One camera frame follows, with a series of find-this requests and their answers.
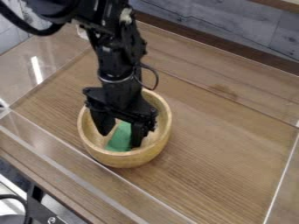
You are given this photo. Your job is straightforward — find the round wooden bowl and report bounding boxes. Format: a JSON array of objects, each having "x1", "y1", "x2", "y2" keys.
[{"x1": 78, "y1": 90, "x2": 174, "y2": 168}]

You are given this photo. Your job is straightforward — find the green rectangular stick block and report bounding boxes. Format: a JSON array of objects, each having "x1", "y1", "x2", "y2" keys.
[{"x1": 106, "y1": 122, "x2": 131, "y2": 152}]

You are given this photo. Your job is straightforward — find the black metal table leg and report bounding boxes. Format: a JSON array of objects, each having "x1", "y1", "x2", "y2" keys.
[{"x1": 26, "y1": 184, "x2": 67, "y2": 224}]

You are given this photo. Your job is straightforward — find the black cable lower left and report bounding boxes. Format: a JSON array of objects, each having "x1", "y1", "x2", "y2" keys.
[{"x1": 0, "y1": 193, "x2": 37, "y2": 224}]

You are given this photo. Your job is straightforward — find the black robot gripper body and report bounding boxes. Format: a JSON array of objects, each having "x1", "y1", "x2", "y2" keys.
[{"x1": 83, "y1": 79, "x2": 158, "y2": 131}]

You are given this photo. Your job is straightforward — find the clear acrylic enclosure wall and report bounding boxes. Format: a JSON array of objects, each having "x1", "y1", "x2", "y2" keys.
[{"x1": 0, "y1": 24, "x2": 299, "y2": 224}]

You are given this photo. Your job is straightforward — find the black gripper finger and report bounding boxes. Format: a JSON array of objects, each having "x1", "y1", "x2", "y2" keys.
[
  {"x1": 90, "y1": 109, "x2": 117, "y2": 136},
  {"x1": 131, "y1": 122, "x2": 149, "y2": 148}
]

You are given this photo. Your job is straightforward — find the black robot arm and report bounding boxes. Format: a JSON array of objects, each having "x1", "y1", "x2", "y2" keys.
[{"x1": 25, "y1": 0, "x2": 158, "y2": 147}]

